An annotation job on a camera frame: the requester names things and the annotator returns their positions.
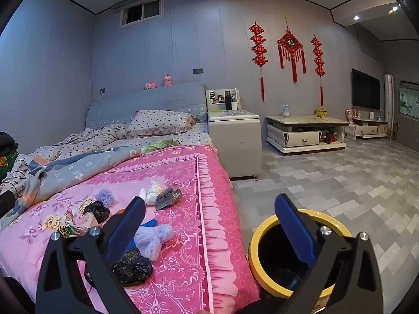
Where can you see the orange peel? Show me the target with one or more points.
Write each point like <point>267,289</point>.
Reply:
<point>121,211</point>

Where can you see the white cup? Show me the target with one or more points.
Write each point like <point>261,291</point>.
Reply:
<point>234,105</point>

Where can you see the patterned beige cloth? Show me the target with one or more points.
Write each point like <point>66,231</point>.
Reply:
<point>19,180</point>

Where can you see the black thermos flask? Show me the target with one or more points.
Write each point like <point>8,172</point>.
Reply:
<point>228,99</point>

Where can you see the black flat television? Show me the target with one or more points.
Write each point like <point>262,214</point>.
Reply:
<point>365,88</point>

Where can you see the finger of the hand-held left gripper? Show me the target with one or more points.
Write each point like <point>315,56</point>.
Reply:
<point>8,202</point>

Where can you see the framed picture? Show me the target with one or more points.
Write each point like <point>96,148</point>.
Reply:
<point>216,97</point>

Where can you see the green leaf print cloth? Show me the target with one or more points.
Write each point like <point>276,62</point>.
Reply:
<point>160,144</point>

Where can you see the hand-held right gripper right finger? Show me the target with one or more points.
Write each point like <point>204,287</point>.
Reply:
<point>294,229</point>

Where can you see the polka dot duvet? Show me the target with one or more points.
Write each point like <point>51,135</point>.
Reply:
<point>91,137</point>

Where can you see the small snow globe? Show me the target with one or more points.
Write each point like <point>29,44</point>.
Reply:
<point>286,110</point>

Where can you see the white coffee table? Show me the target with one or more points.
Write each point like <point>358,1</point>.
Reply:
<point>304,137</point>

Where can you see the white leather nightstand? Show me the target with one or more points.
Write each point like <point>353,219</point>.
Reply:
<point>234,144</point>

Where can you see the fish tank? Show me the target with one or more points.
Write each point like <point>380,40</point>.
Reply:
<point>409,99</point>

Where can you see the small barred window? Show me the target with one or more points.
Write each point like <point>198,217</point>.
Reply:
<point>142,11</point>

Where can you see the yellow lidded pot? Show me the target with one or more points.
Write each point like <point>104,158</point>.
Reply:
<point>321,112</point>

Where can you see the pink plush toy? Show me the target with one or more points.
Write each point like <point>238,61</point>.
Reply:
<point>168,80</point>
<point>150,85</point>

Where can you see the grey floral quilt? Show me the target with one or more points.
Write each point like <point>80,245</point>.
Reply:
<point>75,170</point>

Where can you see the long red knot hanging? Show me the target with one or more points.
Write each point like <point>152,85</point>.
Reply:
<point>318,62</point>
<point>258,49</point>

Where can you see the pink floral blanket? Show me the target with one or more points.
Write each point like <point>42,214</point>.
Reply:
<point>196,235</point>

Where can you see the silver foil snack packet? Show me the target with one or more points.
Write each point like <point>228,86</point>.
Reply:
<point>168,198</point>

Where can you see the red diamond knot hanging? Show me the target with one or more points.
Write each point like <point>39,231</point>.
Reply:
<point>289,45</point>

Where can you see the polka dot bed sheet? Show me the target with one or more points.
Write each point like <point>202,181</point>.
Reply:
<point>196,135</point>

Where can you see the black plastic bag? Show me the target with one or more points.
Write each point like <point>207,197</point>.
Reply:
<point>131,270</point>
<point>96,211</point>

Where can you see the yellow round trash bin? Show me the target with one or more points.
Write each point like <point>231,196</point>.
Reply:
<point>253,255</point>

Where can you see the pink plush doll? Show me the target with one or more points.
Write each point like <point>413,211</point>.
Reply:
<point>351,115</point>

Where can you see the green floral cloth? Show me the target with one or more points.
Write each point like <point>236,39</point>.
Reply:
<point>6,163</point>

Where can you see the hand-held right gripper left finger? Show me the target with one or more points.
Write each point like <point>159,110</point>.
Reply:
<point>126,232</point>

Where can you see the dark cloth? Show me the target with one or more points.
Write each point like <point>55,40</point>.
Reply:
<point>6,142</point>

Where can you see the knotted white tissue wad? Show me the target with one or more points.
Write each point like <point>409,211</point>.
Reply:
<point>151,191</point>

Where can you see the dark wall switch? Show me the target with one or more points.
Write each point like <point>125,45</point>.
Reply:
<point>198,71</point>

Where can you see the white standing air conditioner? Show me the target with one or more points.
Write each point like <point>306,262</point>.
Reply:
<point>389,104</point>

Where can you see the grey upholstered bed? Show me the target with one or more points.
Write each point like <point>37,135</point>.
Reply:
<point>163,99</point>

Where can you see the purple foam fruit net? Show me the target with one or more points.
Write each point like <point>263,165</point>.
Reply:
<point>106,197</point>

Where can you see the red items under table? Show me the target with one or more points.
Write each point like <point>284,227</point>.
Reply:
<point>328,136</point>

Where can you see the white television stand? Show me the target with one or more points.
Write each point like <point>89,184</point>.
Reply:
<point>368,130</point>

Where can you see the grey tank cabinet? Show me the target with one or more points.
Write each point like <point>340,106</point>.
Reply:
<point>409,130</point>

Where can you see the polka dot pillow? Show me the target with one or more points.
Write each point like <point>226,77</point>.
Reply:
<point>157,121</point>

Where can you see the white foam fruit net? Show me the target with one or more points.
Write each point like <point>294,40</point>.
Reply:
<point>154,240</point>

